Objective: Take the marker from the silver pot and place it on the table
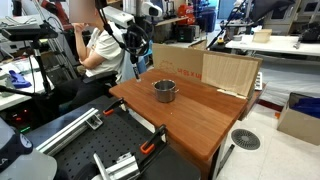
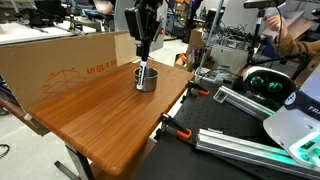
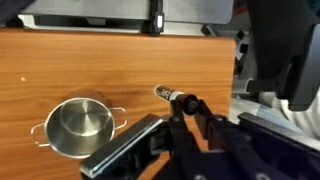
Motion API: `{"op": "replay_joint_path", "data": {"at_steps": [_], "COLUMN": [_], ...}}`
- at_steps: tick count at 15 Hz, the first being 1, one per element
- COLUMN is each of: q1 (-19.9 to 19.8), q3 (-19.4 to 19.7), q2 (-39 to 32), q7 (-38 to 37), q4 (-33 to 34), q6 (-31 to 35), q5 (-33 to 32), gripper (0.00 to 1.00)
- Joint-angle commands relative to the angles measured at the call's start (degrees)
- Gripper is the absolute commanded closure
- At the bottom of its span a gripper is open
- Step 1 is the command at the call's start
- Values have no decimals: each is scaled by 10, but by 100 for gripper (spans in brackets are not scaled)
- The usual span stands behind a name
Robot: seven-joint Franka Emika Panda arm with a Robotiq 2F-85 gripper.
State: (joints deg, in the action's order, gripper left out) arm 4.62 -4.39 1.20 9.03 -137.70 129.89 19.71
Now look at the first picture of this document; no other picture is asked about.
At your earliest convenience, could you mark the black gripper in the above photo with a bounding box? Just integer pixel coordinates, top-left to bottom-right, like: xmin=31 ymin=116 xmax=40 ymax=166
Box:
xmin=126 ymin=29 xmax=145 ymax=68

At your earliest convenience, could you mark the silver metal pot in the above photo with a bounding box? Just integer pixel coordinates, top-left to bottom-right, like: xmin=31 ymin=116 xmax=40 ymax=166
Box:
xmin=152 ymin=79 xmax=180 ymax=104

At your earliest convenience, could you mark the light blue jacket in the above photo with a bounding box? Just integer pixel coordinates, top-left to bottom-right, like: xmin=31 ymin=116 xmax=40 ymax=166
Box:
xmin=118 ymin=49 xmax=148 ymax=84

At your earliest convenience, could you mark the seated person in white shirt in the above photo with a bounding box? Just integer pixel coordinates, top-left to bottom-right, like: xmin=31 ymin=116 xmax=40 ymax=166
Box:
xmin=54 ymin=0 xmax=127 ymax=109

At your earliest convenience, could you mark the black office chair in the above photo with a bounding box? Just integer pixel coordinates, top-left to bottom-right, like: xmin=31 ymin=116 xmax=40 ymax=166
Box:
xmin=81 ymin=69 xmax=120 ymax=98

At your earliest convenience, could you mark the black clamp with orange grip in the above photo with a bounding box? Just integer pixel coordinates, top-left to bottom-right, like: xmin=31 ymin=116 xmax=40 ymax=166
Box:
xmin=102 ymin=97 xmax=128 ymax=117
xmin=136 ymin=124 xmax=168 ymax=168

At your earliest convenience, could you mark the black electronics box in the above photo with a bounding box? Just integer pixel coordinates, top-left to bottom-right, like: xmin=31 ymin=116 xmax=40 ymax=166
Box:
xmin=175 ymin=24 xmax=201 ymax=43

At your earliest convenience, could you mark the red cola item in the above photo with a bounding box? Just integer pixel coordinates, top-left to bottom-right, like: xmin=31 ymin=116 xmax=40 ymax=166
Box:
xmin=176 ymin=3 xmax=196 ymax=26

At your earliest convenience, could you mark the black perforated breadboard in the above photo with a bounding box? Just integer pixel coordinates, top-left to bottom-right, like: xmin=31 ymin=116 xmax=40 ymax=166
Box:
xmin=53 ymin=103 xmax=168 ymax=180

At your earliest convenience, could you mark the brown cardboard sheet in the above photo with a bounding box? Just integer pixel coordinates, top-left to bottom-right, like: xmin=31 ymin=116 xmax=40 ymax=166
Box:
xmin=152 ymin=43 xmax=264 ymax=100

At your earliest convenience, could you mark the blue cloth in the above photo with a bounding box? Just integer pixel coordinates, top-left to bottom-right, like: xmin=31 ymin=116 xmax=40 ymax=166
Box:
xmin=8 ymin=69 xmax=33 ymax=89

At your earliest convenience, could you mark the white side desk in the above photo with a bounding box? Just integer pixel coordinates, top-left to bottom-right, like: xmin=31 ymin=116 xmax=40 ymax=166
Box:
xmin=0 ymin=56 xmax=54 ymax=112

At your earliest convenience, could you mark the black computer case with lights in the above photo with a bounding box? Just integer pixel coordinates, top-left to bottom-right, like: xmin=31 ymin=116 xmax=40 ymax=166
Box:
xmin=6 ymin=106 xmax=38 ymax=134

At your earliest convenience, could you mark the pale wooden box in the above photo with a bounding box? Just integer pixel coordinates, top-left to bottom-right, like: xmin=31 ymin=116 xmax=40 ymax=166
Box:
xmin=252 ymin=28 xmax=273 ymax=44

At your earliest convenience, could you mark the black rod on floor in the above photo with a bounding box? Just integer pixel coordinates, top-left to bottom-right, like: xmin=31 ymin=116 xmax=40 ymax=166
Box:
xmin=216 ymin=143 xmax=236 ymax=178

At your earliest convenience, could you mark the white background table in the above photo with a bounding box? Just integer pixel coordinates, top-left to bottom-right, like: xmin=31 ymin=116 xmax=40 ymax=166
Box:
xmin=225 ymin=34 xmax=320 ymax=58

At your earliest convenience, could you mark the cardboard box with blue contents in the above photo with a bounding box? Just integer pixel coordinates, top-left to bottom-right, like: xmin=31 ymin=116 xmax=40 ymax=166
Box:
xmin=276 ymin=92 xmax=320 ymax=146

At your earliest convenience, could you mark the black equipment on table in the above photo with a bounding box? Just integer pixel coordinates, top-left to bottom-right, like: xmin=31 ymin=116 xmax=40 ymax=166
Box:
xmin=298 ymin=23 xmax=320 ymax=44

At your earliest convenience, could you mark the black camera tripod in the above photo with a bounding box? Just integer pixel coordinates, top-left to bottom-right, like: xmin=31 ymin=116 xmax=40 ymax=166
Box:
xmin=0 ymin=39 xmax=56 ymax=99

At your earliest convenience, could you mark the long aluminium rail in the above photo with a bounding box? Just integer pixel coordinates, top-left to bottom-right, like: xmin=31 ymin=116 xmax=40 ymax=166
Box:
xmin=35 ymin=107 xmax=104 ymax=157

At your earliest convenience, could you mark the short aluminium rail bracket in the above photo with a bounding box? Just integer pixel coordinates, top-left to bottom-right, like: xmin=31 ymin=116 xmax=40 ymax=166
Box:
xmin=92 ymin=151 xmax=141 ymax=180

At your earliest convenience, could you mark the black camera on stand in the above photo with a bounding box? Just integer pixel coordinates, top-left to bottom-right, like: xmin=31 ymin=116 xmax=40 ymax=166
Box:
xmin=0 ymin=21 xmax=59 ymax=43

